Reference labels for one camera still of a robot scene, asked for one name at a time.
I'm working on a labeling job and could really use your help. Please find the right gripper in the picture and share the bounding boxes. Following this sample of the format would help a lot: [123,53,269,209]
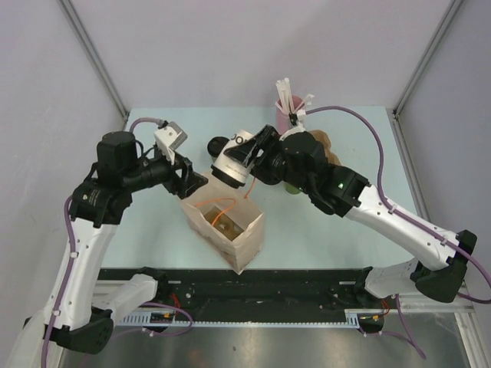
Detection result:
[226,124,312,194]

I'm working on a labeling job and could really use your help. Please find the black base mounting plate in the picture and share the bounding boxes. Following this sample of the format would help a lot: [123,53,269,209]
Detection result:
[95,268,423,310]

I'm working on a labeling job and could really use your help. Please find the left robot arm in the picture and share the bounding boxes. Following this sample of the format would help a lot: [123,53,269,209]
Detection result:
[12,123,208,365]

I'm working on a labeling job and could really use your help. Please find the white wrapped straws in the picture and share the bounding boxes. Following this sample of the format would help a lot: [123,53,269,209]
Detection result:
[275,77,315,115]

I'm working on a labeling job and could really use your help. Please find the brown cardboard cup carrier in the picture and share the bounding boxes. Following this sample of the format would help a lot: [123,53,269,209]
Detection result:
[309,130,341,166]

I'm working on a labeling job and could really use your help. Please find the pink straw holder cup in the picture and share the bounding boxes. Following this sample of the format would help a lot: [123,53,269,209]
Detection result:
[275,100,291,135]

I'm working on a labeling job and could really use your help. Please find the white paper cup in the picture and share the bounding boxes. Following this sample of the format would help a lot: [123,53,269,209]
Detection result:
[211,130,259,189]

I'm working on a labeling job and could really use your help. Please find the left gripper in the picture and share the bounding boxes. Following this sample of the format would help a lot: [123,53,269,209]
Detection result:
[123,146,208,199]

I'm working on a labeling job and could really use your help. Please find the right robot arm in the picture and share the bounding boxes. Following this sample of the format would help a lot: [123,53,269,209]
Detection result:
[212,125,476,307]

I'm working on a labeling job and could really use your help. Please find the black coffee cup lid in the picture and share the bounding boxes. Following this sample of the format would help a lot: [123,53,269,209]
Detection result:
[206,136,229,156]

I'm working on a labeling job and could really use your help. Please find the brown paper takeout bag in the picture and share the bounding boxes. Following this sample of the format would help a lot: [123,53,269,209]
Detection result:
[180,172,265,274]

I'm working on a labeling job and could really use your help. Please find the white cable duct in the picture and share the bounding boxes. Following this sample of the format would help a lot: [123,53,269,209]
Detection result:
[117,305,384,329]

